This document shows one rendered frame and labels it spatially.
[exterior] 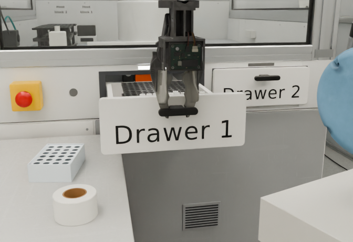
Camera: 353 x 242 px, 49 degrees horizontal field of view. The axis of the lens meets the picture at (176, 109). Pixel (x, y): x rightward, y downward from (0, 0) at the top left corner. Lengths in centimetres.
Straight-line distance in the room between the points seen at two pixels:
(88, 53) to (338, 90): 76
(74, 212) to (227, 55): 66
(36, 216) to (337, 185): 48
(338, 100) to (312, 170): 92
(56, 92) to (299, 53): 70
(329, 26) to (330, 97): 83
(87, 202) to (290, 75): 74
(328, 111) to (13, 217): 52
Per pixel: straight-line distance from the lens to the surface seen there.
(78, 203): 64
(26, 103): 103
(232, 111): 79
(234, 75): 111
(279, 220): 57
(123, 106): 74
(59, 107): 109
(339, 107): 42
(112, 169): 85
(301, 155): 129
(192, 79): 70
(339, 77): 41
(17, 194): 79
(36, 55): 107
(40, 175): 82
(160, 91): 71
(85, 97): 108
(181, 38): 65
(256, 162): 123
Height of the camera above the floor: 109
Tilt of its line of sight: 14 degrees down
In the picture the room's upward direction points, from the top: straight up
